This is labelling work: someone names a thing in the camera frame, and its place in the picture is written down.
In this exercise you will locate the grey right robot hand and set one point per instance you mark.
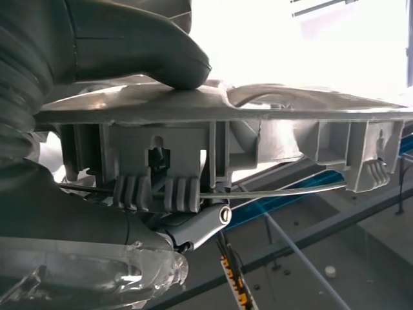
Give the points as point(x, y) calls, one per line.
point(64, 214)

